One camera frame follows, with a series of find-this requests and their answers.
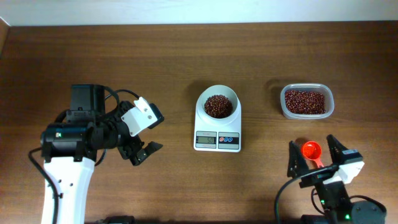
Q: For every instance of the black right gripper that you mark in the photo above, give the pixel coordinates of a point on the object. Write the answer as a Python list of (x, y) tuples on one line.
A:
[(319, 175)]

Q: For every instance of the clear plastic bean container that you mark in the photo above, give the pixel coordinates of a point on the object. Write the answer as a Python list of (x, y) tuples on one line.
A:
[(320, 88)]

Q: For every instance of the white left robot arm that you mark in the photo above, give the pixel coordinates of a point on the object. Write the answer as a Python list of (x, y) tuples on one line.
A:
[(67, 180)]

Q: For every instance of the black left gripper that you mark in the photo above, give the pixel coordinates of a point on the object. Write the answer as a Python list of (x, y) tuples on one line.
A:
[(144, 153)]

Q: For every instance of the red beans in bowl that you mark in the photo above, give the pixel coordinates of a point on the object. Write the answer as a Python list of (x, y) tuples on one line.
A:
[(218, 106)]

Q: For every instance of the white digital kitchen scale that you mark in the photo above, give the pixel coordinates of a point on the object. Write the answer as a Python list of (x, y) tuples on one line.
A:
[(218, 134)]

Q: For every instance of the orange plastic measuring scoop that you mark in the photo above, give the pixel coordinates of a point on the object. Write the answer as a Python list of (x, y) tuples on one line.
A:
[(312, 151)]

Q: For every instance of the white metal bowl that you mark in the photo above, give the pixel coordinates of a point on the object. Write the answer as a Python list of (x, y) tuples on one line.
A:
[(219, 90)]

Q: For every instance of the red adzuki beans in container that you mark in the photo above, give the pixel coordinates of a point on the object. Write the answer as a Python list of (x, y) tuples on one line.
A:
[(305, 102)]

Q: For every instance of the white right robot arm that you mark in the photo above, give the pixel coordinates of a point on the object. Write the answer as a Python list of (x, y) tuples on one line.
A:
[(328, 184)]

